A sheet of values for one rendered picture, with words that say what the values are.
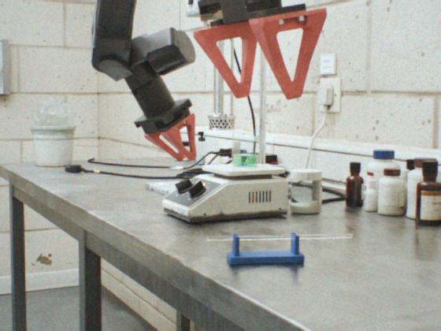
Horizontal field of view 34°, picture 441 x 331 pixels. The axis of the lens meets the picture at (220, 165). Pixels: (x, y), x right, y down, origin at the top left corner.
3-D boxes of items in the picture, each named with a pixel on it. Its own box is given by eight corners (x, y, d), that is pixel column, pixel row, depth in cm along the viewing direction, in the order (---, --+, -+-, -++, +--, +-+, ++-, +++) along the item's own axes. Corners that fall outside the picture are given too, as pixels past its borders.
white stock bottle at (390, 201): (382, 216, 131) (383, 169, 130) (374, 212, 136) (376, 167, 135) (407, 216, 131) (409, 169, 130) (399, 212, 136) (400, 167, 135)
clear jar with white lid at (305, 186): (294, 215, 132) (294, 172, 131) (286, 210, 138) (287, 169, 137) (325, 214, 133) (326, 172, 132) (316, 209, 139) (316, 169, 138)
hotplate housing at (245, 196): (189, 225, 122) (189, 178, 121) (161, 213, 133) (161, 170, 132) (299, 215, 131) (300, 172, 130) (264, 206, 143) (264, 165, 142)
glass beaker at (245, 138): (226, 169, 131) (226, 125, 130) (236, 167, 136) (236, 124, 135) (257, 171, 129) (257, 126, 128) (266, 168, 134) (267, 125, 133)
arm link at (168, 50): (94, 22, 115) (94, 65, 111) (152, -8, 110) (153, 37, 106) (138, 57, 124) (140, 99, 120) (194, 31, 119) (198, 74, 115)
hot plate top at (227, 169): (227, 176, 125) (227, 171, 125) (200, 169, 135) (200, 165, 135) (287, 173, 130) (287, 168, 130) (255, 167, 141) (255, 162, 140)
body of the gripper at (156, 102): (163, 112, 128) (143, 76, 126) (195, 107, 120) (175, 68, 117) (137, 131, 124) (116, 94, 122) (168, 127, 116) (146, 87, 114)
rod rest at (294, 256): (230, 265, 93) (230, 237, 92) (226, 258, 96) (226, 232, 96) (305, 263, 94) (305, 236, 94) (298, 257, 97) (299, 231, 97)
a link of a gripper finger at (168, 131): (190, 150, 129) (166, 105, 126) (214, 147, 123) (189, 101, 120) (164, 170, 125) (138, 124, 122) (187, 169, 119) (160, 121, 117)
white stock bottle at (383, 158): (402, 206, 142) (405, 150, 141) (391, 211, 137) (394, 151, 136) (372, 204, 146) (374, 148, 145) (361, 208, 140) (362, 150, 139)
